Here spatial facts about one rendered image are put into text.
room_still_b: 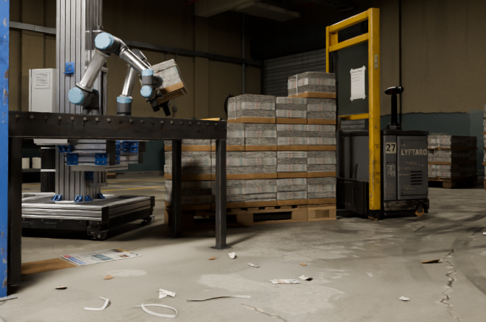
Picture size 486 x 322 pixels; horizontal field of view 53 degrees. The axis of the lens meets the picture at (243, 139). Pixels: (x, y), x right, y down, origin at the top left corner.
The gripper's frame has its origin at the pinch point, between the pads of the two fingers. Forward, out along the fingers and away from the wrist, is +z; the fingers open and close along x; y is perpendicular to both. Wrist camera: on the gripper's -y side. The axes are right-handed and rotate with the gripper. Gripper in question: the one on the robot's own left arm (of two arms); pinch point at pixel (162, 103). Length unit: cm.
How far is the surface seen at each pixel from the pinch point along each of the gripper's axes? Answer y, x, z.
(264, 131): -50, 69, -11
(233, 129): -40, 46, -2
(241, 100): -19, 61, -9
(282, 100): -31, 93, -16
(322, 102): -45, 128, -30
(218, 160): -57, 27, 87
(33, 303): -81, -62, 193
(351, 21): 16, 187, -55
